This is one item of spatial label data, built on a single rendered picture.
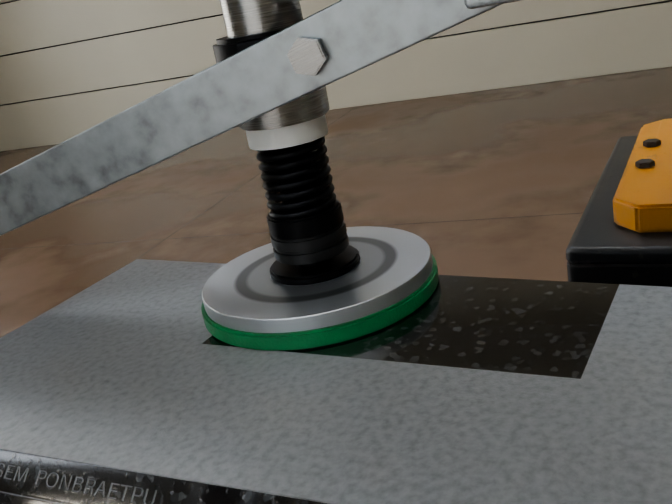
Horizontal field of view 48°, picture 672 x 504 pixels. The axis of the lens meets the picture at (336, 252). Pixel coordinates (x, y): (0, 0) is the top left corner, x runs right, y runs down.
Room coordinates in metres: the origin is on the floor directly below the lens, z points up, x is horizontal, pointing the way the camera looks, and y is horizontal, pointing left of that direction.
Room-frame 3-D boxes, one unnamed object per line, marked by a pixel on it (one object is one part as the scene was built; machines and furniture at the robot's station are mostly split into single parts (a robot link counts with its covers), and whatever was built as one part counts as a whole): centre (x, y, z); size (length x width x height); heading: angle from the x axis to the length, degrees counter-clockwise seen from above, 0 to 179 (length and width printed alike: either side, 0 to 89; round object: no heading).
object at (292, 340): (0.66, 0.02, 0.89); 0.22 x 0.22 x 0.04
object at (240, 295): (0.66, 0.02, 0.89); 0.21 x 0.21 x 0.01
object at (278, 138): (0.66, 0.02, 1.03); 0.07 x 0.07 x 0.04
